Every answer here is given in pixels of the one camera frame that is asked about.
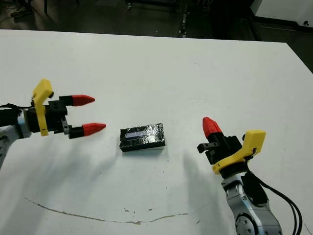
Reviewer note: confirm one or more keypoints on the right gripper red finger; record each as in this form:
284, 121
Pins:
208, 127
217, 129

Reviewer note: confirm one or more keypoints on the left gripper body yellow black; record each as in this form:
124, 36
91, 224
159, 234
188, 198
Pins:
41, 117

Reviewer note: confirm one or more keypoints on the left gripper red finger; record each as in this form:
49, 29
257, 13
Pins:
82, 100
93, 128

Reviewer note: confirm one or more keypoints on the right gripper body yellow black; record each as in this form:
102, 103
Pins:
254, 144

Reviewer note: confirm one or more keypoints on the black glossy box lid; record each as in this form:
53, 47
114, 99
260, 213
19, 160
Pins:
141, 139

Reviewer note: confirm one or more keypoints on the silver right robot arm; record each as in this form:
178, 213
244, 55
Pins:
249, 218

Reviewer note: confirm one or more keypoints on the black thin furniture leg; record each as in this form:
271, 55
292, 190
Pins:
45, 5

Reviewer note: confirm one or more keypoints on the white cabinet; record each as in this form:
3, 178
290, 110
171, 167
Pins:
281, 8

